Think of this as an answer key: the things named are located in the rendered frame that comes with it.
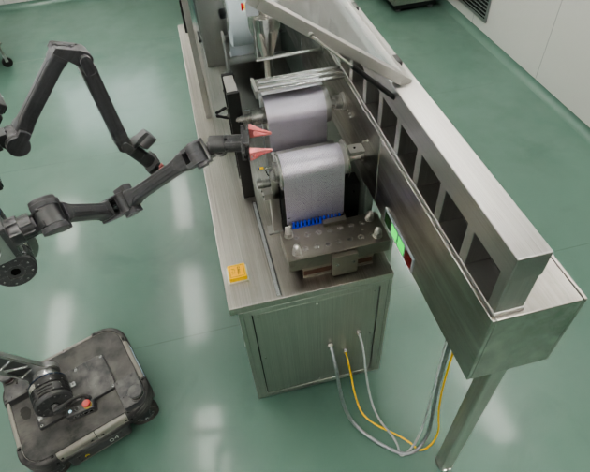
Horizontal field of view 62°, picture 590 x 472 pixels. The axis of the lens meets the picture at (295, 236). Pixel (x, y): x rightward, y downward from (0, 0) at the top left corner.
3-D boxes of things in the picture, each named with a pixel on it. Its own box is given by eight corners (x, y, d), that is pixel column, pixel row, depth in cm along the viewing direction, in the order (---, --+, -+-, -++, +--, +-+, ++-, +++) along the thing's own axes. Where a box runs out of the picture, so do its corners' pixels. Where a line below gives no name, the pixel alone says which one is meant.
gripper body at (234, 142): (248, 160, 164) (226, 161, 163) (246, 132, 166) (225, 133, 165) (246, 154, 157) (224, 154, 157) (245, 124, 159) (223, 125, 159)
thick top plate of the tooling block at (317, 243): (280, 242, 198) (279, 231, 194) (375, 221, 203) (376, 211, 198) (289, 272, 187) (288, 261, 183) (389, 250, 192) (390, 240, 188)
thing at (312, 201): (287, 224, 198) (284, 189, 184) (343, 212, 200) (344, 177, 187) (287, 225, 197) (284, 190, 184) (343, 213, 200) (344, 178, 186)
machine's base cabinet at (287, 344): (204, 128, 419) (182, 30, 356) (277, 115, 427) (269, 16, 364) (259, 407, 252) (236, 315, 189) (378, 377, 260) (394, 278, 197)
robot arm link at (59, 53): (50, 27, 165) (58, 38, 159) (88, 47, 175) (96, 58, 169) (-4, 139, 177) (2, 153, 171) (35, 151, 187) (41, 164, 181)
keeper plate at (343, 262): (331, 272, 194) (331, 254, 186) (355, 267, 195) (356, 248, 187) (332, 277, 192) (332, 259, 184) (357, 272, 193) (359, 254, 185)
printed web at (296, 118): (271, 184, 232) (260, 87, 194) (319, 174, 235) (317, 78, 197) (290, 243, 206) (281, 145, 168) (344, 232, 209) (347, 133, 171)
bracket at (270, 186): (266, 228, 213) (258, 173, 191) (280, 225, 214) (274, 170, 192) (268, 236, 210) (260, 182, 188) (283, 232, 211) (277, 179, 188)
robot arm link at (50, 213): (35, 237, 145) (25, 220, 145) (68, 222, 149) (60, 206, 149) (28, 232, 137) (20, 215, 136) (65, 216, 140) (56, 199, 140)
